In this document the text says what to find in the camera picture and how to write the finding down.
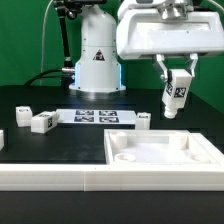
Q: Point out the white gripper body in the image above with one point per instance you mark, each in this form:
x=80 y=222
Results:
x=142 y=34

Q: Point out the white sheet with tags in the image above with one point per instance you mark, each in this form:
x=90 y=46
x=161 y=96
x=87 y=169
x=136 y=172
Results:
x=89 y=116

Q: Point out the white square tabletop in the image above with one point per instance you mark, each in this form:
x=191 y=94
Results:
x=159 y=147

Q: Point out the white front fence bar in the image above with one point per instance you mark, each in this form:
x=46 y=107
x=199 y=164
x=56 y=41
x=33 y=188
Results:
x=45 y=177

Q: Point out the white left fence bar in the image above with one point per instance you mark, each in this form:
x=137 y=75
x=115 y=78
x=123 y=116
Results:
x=1 y=139

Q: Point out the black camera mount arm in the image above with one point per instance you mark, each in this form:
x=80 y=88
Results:
x=70 y=9

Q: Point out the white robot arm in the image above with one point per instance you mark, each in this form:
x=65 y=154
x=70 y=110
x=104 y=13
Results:
x=98 y=71

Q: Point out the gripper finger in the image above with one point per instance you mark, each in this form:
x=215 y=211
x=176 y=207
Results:
x=164 y=72
x=192 y=65

